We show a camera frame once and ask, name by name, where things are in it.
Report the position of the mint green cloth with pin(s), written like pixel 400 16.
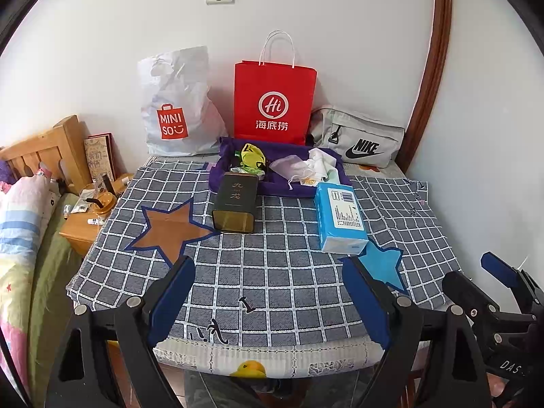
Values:
pixel 332 176

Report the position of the brown book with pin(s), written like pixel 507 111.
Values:
pixel 100 155

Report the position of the grey checkered blanket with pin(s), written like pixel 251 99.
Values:
pixel 296 289

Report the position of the red paper shopping bag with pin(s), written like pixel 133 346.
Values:
pixel 272 101

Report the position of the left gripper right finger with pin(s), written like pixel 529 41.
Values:
pixel 373 301

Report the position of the green bed sheet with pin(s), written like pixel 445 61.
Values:
pixel 50 308

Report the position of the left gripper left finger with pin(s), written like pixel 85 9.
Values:
pixel 165 298

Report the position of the wooden headboard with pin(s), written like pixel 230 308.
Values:
pixel 60 149

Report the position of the purple plush toy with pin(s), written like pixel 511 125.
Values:
pixel 6 173

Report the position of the yellow black pouch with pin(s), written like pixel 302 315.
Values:
pixel 253 159

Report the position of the green pocket tissue pack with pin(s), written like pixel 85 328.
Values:
pixel 240 170

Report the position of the colourful striped pillow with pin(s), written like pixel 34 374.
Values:
pixel 21 212

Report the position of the white sponge block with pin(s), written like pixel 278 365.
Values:
pixel 289 167

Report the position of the blue tissue pack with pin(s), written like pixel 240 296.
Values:
pixel 340 224

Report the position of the wooden nightstand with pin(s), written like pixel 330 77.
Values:
pixel 82 224

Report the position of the grey Nike waist bag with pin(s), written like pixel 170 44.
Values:
pixel 356 138

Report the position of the white Miniso plastic bag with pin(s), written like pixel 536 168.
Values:
pixel 179 117

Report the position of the black strap clip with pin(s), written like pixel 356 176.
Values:
pixel 247 306

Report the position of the dark green tea tin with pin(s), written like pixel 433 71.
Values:
pixel 234 209

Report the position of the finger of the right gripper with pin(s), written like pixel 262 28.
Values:
pixel 503 272
pixel 477 305

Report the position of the white glove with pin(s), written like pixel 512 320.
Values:
pixel 320 162

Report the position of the brown wooden door frame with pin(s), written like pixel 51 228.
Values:
pixel 430 82

